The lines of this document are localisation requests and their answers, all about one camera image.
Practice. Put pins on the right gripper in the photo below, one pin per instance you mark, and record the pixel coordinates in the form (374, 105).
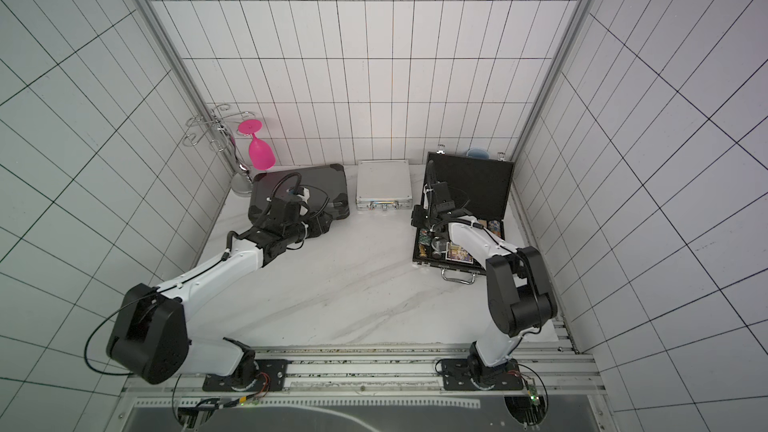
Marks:
(428, 216)

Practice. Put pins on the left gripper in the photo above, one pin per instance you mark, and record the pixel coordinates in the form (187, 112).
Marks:
(320, 226)

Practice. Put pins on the silver poker case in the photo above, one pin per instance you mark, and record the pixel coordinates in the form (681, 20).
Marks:
(384, 184)

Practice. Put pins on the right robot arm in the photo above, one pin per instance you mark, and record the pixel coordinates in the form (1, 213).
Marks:
(520, 295)

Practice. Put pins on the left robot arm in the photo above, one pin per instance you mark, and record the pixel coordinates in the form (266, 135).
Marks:
(152, 336)

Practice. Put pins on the pink hourglass object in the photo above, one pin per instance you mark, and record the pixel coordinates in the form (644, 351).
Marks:
(260, 153)

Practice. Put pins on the blue round object behind case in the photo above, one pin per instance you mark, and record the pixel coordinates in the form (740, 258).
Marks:
(477, 154)

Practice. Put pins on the chrome wire wall rack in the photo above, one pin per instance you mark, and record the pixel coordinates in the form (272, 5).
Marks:
(218, 128)

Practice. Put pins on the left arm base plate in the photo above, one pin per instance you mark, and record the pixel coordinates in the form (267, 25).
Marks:
(256, 375)

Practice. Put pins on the aluminium mounting rail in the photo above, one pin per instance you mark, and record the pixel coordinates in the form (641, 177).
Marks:
(419, 370)

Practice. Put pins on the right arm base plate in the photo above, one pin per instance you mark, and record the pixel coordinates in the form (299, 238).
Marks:
(471, 374)

